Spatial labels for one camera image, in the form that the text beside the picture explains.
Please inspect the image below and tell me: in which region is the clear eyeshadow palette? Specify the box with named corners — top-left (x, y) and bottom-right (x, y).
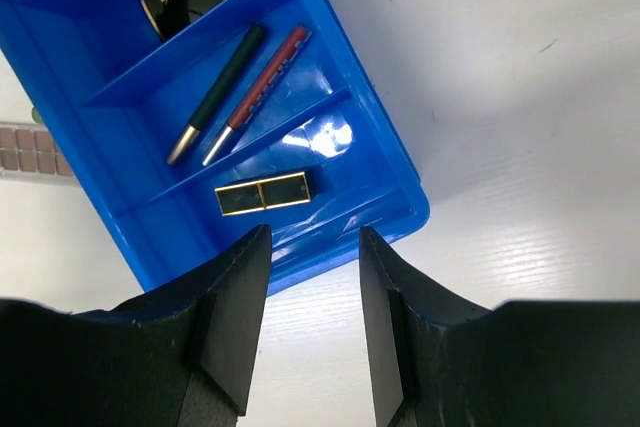
top-left (1, 121), bottom-right (79, 186)

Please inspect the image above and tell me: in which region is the green gold mascara pen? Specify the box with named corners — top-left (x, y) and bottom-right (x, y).
top-left (166, 24), bottom-right (267, 165)

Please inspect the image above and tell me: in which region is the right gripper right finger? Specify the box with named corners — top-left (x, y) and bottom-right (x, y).
top-left (358, 225), bottom-right (496, 427)

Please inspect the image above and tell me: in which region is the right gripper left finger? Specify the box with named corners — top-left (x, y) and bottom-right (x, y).
top-left (69, 224), bottom-right (274, 427)

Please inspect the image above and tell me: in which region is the green small tube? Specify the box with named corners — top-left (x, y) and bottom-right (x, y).
top-left (31, 107), bottom-right (43, 124)

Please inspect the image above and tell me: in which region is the blue plastic organizer bin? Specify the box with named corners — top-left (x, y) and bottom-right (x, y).
top-left (1, 0), bottom-right (430, 292)

